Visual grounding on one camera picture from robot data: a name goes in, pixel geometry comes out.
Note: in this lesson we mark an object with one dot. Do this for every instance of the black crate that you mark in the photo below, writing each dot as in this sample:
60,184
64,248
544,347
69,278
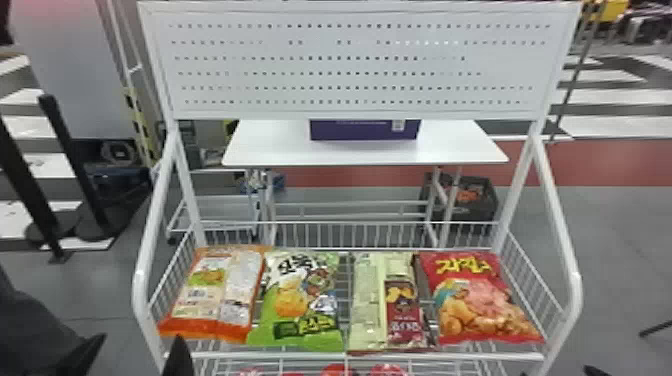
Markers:
472,199

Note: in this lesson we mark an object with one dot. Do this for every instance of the purple box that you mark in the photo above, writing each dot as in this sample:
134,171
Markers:
362,130

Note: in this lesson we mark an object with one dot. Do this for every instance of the orange snack packet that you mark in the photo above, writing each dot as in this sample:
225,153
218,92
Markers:
220,294

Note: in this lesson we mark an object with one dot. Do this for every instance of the red snack packet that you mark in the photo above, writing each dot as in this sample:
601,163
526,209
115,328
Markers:
472,304

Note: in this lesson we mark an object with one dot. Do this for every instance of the white side table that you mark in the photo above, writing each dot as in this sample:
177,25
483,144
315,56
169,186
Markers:
367,149

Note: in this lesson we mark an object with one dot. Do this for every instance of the black post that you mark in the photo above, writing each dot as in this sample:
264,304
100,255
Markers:
26,184
73,157

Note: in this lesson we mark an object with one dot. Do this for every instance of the pale green snack packet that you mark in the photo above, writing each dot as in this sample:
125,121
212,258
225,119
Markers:
383,310

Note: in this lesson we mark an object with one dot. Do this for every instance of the striped post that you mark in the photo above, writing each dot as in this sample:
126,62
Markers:
140,126

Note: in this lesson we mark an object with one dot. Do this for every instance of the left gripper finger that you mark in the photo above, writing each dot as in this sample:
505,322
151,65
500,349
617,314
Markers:
178,362

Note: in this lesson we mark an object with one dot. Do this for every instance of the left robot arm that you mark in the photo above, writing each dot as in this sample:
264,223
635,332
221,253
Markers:
31,336

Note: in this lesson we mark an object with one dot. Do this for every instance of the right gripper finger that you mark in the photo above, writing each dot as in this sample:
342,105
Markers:
596,372

